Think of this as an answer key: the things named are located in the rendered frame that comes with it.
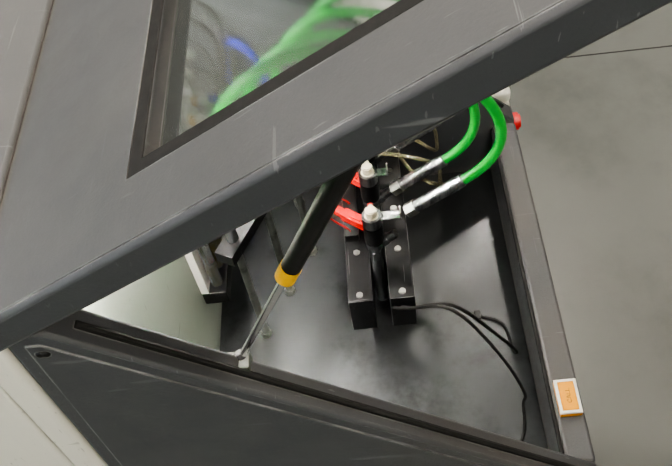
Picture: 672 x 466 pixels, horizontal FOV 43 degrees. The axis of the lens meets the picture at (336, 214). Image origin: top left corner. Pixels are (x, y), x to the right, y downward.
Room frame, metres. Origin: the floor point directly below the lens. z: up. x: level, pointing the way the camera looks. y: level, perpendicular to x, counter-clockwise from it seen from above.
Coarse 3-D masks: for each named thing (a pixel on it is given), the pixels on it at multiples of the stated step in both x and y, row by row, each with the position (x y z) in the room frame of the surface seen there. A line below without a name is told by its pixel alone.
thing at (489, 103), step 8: (488, 104) 0.70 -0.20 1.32; (496, 104) 0.71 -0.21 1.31; (496, 112) 0.70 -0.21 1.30; (496, 120) 0.70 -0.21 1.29; (504, 120) 0.71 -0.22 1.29; (496, 128) 0.71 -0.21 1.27; (504, 128) 0.70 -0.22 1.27; (496, 136) 0.71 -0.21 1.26; (504, 136) 0.70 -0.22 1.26; (496, 144) 0.71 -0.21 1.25; (504, 144) 0.70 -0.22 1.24; (496, 152) 0.70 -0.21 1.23; (488, 160) 0.71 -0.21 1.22; (472, 168) 0.72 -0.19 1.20; (480, 168) 0.71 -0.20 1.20; (488, 168) 0.71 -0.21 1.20; (464, 176) 0.71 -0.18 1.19; (472, 176) 0.71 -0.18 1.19
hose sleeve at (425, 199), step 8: (456, 176) 0.72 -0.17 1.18; (448, 184) 0.71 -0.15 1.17; (456, 184) 0.71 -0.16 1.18; (464, 184) 0.71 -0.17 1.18; (432, 192) 0.72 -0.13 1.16; (440, 192) 0.71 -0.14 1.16; (448, 192) 0.71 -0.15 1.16; (416, 200) 0.72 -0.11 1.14; (424, 200) 0.72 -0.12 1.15; (432, 200) 0.71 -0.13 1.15; (416, 208) 0.71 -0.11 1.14; (424, 208) 0.71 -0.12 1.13
